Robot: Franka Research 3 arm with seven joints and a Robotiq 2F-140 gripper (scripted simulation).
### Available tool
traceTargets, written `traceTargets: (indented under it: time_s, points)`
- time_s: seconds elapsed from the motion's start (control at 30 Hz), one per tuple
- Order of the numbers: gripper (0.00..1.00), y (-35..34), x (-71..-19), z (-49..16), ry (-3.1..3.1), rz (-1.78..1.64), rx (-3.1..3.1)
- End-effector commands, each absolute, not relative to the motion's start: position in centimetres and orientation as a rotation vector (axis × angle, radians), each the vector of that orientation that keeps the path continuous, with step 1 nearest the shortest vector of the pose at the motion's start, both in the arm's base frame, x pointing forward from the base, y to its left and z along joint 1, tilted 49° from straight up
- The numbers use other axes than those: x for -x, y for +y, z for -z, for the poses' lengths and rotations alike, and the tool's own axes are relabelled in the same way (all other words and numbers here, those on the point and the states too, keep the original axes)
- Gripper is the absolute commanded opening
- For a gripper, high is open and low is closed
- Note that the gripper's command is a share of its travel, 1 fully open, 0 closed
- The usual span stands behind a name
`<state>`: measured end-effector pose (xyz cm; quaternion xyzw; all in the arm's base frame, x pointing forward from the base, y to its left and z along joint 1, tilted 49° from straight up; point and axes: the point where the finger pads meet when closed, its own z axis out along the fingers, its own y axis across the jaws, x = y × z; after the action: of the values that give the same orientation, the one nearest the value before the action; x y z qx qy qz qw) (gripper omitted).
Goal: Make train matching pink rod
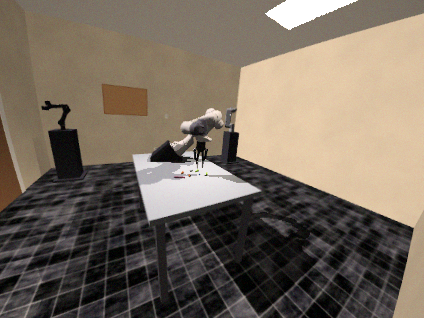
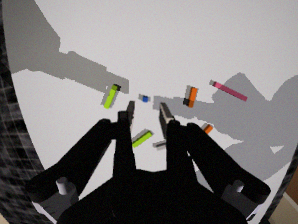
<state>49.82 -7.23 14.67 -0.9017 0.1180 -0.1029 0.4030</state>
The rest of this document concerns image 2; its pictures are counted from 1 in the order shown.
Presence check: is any pink rod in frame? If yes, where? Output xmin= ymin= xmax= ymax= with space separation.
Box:
xmin=213 ymin=82 xmax=248 ymax=101

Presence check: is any lime green rod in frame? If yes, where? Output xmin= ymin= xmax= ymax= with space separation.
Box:
xmin=104 ymin=84 xmax=118 ymax=109
xmin=132 ymin=131 xmax=152 ymax=148

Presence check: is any orange rod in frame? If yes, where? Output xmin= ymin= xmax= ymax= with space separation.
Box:
xmin=187 ymin=87 xmax=197 ymax=108
xmin=203 ymin=124 xmax=213 ymax=134

